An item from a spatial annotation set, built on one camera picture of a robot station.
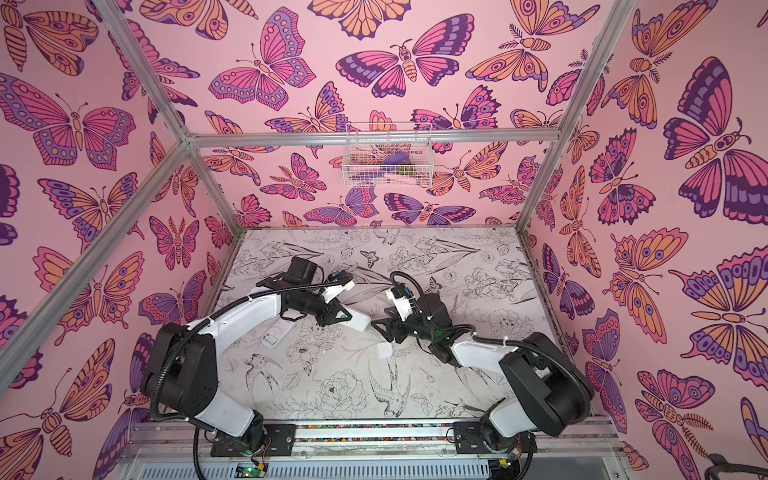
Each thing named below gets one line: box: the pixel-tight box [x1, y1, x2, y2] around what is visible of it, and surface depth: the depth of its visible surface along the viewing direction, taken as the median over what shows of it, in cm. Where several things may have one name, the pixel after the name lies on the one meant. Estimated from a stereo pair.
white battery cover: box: [377, 342, 393, 359], surface depth 91 cm
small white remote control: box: [342, 309, 372, 332], surface depth 89 cm
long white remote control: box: [261, 320, 294, 348], surface depth 93 cm
